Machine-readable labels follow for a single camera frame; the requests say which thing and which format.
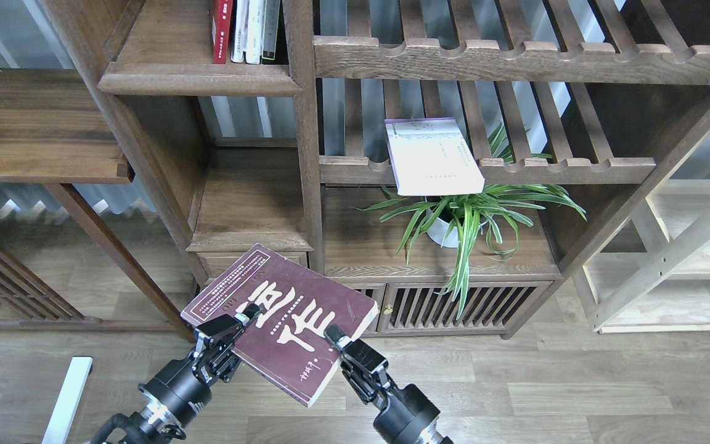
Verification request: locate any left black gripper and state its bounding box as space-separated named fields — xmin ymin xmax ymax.
xmin=138 ymin=303 xmax=262 ymax=429

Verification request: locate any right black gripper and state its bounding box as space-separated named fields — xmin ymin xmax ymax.
xmin=324 ymin=325 xmax=442 ymax=443

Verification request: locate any dark maroon book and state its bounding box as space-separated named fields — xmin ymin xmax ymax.
xmin=181 ymin=244 xmax=378 ymax=407

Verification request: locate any pale lavender book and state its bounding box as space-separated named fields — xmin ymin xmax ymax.
xmin=384 ymin=117 xmax=485 ymax=196

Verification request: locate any red paperback book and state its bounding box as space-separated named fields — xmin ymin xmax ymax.
xmin=210 ymin=0 xmax=235 ymax=65

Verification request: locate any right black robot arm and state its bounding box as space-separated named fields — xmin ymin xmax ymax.
xmin=324 ymin=325 xmax=451 ymax=443

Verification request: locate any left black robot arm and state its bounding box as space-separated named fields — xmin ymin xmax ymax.
xmin=91 ymin=303 xmax=261 ymax=443

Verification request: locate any white plant pot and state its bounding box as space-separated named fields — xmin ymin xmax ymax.
xmin=426 ymin=210 xmax=460 ymax=249

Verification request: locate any green spider plant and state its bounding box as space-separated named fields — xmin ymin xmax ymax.
xmin=355 ymin=122 xmax=588 ymax=319

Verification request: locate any white base bar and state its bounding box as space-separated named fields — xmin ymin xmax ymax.
xmin=42 ymin=356 xmax=93 ymax=444

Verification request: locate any dark slatted wooden rack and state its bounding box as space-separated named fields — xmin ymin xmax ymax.
xmin=0 ymin=249 xmax=108 ymax=331

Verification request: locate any dark wooden bookshelf cabinet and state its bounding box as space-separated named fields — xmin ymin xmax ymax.
xmin=41 ymin=1 xmax=710 ymax=338

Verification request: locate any white striped upright book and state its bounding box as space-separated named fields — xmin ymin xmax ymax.
xmin=245 ymin=0 xmax=267 ymax=65

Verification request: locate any grey dark upright book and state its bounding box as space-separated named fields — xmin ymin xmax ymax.
xmin=260 ymin=0 xmax=281 ymax=64

